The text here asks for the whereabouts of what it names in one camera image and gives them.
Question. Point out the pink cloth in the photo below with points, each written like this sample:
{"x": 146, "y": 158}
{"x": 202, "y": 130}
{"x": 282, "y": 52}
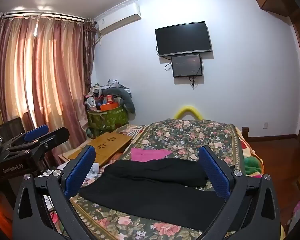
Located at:
{"x": 150, "y": 154}

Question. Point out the white wall outlet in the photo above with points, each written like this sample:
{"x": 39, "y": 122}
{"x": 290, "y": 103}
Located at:
{"x": 266, "y": 125}

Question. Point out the orange box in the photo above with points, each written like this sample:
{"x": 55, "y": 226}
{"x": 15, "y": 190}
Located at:
{"x": 109, "y": 106}

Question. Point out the white crumpled bag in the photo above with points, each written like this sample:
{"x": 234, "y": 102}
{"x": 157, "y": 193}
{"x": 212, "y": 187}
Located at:
{"x": 93, "y": 170}

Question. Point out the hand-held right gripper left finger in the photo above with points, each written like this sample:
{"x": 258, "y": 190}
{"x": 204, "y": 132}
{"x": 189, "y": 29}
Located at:
{"x": 80, "y": 173}

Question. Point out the colourful fleece blanket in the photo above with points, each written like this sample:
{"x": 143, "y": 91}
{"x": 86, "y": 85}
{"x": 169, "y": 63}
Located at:
{"x": 250, "y": 160}

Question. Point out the striped cloth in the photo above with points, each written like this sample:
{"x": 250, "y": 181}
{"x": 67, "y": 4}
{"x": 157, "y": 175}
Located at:
{"x": 132, "y": 130}

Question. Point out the floral bedspread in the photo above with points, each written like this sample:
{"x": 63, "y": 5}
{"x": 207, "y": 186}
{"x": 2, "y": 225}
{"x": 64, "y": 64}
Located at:
{"x": 190, "y": 135}

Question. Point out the wooden lap desk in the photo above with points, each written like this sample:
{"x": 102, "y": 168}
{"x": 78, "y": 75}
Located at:
{"x": 107, "y": 145}

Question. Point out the pile of clothes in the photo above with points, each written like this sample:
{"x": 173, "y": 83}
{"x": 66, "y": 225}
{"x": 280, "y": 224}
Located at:
{"x": 102, "y": 87}

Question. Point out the orange cloth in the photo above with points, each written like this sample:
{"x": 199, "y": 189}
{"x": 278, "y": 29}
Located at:
{"x": 1, "y": 217}

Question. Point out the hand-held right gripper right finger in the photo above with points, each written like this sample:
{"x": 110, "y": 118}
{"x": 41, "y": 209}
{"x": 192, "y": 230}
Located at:
{"x": 215, "y": 173}

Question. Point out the grey plush pillow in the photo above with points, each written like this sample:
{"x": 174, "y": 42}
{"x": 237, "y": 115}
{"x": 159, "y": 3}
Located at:
{"x": 126, "y": 98}

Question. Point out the black pants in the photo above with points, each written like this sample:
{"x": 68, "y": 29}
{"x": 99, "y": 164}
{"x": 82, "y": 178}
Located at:
{"x": 152, "y": 187}

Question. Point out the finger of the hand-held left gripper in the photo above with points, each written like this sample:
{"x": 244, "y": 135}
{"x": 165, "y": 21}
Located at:
{"x": 53, "y": 140}
{"x": 36, "y": 132}

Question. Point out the brown side curtain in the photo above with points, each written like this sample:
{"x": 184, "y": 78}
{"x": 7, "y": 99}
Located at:
{"x": 89, "y": 55}

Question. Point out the red box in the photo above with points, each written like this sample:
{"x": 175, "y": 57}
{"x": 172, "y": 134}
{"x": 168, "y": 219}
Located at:
{"x": 109, "y": 98}

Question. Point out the wooden bed post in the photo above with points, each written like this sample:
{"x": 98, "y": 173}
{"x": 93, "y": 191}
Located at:
{"x": 245, "y": 132}

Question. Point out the white curtain rail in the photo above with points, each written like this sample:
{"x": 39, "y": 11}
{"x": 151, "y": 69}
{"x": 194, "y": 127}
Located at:
{"x": 40, "y": 15}

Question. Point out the yellow foam tube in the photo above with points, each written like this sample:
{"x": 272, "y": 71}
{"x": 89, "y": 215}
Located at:
{"x": 187, "y": 109}

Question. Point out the black wall television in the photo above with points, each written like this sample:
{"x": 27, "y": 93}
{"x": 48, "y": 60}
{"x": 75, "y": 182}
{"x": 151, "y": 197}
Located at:
{"x": 183, "y": 38}

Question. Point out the pink striped curtain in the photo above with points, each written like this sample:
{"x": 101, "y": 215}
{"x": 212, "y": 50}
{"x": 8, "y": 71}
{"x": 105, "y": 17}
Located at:
{"x": 40, "y": 75}

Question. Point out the small black wall monitor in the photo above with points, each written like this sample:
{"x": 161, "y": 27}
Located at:
{"x": 187, "y": 65}

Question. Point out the white air conditioner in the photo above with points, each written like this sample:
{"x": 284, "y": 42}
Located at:
{"x": 120, "y": 17}

